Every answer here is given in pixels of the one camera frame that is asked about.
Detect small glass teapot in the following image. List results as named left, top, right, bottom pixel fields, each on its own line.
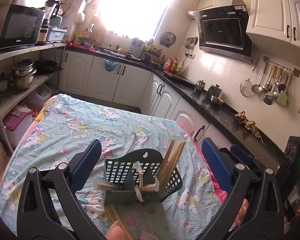
left=195, top=80, right=205, bottom=93

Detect metal kettle on counter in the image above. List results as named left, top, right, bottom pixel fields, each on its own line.
left=206, top=84, right=222, bottom=99

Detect dark green perforated utensil basket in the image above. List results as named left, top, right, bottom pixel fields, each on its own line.
left=104, top=148, right=183, bottom=206

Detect metal storage shelf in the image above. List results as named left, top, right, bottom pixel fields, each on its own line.
left=0, top=42, right=67, bottom=156

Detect stacked steel pots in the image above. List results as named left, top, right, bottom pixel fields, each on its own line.
left=11, top=59, right=37, bottom=90

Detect pink lidded storage bin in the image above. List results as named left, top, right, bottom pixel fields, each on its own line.
left=3, top=105, right=33, bottom=150

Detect hanging metal ladle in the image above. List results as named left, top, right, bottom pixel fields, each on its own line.
left=251, top=60, right=268, bottom=94

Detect wooden chopstick pair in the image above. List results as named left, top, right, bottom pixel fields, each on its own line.
left=133, top=161, right=160, bottom=203

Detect ginger root on counter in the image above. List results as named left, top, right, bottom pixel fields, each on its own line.
left=235, top=111, right=263, bottom=142

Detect blue bag on cabinet door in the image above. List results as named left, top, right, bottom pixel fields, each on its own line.
left=104, top=59, right=118, bottom=72

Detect black kitchen countertop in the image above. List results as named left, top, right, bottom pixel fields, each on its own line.
left=65, top=46, right=283, bottom=172

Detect wooden chopsticks in basket right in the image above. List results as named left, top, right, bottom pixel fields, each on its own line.
left=157, top=139, right=186, bottom=189

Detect hanging wire strainer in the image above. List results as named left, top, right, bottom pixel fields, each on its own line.
left=239, top=58, right=259, bottom=96

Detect black range hood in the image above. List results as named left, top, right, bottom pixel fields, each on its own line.
left=189, top=0, right=253, bottom=63

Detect blender on shelf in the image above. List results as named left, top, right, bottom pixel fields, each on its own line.
left=42, top=0, right=61, bottom=28

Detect wooden chopsticks in basket left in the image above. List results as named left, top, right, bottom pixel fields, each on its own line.
left=95, top=181, right=120, bottom=191

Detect black box with green light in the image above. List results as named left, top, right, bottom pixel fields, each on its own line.
left=276, top=136, right=300, bottom=202

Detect loose wooden chopsticks on table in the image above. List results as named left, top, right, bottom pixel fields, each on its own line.
left=105, top=205, right=134, bottom=240

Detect green hanging spatula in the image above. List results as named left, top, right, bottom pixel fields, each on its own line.
left=277, top=72, right=292, bottom=106

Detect round wall ventilation fan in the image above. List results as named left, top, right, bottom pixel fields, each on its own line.
left=159, top=31, right=177, bottom=48

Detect wooden chopsticks in basket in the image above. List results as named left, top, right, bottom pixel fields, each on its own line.
left=157, top=139, right=186, bottom=189
left=95, top=181, right=120, bottom=191

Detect Hello Kitty patterned tablecloth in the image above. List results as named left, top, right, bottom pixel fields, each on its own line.
left=0, top=94, right=225, bottom=239

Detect black microwave oven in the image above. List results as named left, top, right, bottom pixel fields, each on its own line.
left=0, top=4, right=44, bottom=50

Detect white upper wall cabinet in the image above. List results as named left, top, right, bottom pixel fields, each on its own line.
left=247, top=0, right=300, bottom=48

